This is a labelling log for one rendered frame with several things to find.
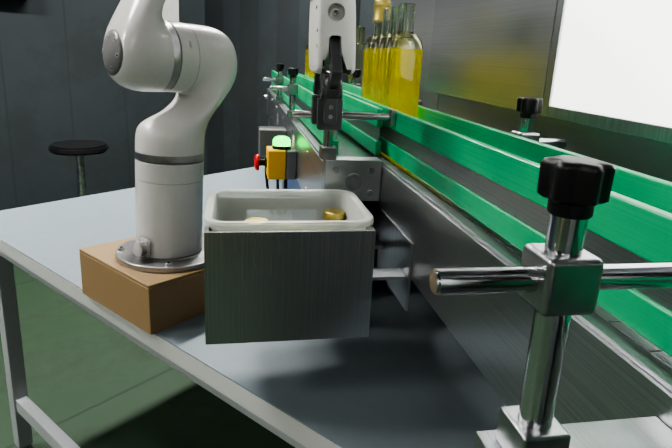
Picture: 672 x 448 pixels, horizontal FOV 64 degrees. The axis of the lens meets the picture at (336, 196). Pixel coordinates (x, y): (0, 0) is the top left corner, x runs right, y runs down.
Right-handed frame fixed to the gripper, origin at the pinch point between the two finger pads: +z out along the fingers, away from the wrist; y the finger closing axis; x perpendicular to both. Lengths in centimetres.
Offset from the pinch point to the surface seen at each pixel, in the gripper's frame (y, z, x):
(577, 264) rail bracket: -51, 1, -3
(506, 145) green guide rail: -9.9, 2.3, -21.1
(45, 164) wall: 305, 71, 141
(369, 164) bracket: 12.9, 9.5, -9.5
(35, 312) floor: 173, 113, 106
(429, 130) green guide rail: -2.6, 1.6, -13.6
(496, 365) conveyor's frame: -30.5, 19.4, -12.1
